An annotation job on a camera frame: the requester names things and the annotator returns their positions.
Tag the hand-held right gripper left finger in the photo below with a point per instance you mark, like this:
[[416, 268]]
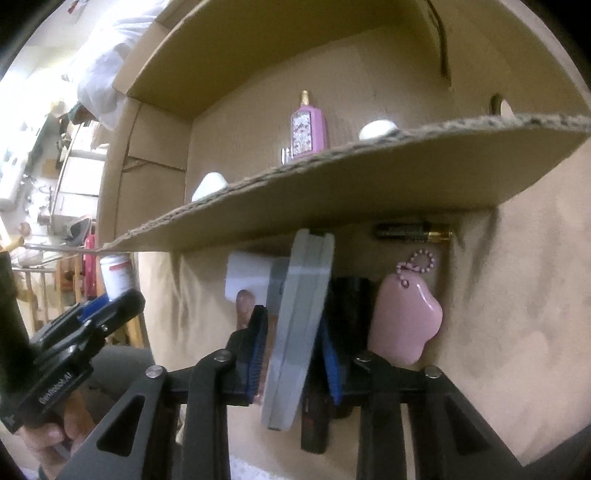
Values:
[[256, 360]]

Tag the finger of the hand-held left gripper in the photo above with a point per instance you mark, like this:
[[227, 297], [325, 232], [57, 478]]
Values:
[[90, 309], [120, 314]]

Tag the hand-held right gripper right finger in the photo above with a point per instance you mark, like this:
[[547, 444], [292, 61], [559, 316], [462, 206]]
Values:
[[331, 369]]

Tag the white pill bottle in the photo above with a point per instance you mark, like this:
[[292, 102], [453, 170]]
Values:
[[115, 274]]

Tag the white remote control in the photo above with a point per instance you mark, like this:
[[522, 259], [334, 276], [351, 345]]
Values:
[[295, 323]]

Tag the black lighter with red label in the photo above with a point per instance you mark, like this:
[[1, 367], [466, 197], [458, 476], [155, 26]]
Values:
[[316, 424]]

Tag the white charger adapter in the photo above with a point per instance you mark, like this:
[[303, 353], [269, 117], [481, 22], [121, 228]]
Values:
[[249, 277]]

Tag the white rounded case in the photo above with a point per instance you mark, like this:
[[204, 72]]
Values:
[[210, 187]]

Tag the black and gold battery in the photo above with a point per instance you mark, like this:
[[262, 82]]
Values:
[[406, 231]]

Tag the brown cardboard box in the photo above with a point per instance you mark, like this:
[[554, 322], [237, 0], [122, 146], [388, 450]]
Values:
[[323, 194]]

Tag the small clear vial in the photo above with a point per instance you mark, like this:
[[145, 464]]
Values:
[[286, 156]]

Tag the pink perfume bottle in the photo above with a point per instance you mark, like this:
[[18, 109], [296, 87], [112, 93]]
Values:
[[308, 124]]

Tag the white cylinder container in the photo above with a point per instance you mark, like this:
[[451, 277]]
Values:
[[378, 130]]

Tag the person's left hand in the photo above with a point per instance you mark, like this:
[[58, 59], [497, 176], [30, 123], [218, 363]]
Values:
[[46, 441]]

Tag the red suitcase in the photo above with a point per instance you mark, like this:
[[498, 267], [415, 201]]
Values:
[[90, 267]]

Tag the person's grey trouser leg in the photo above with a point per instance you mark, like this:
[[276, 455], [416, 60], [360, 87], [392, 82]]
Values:
[[124, 374]]

